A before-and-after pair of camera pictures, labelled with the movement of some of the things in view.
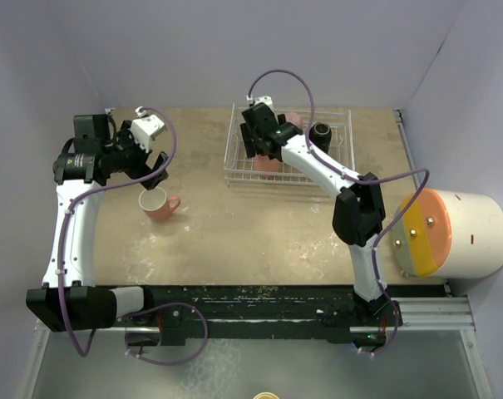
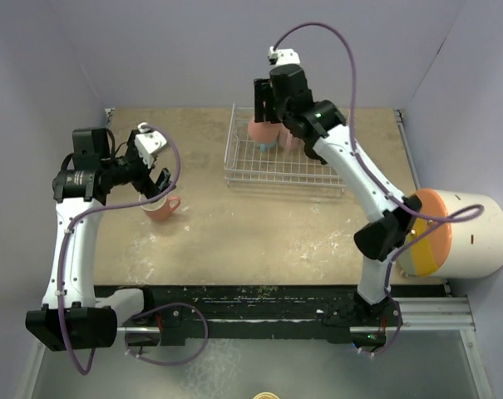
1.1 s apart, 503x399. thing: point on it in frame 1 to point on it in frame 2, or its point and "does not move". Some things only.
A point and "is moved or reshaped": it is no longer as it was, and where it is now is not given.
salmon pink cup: [263, 163] is moved or reshaped
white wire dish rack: [239, 166] does not move
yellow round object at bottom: [266, 396] does not move
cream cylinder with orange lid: [449, 233] does not move
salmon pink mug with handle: [156, 204] does not move
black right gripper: [251, 141] to [263, 93]
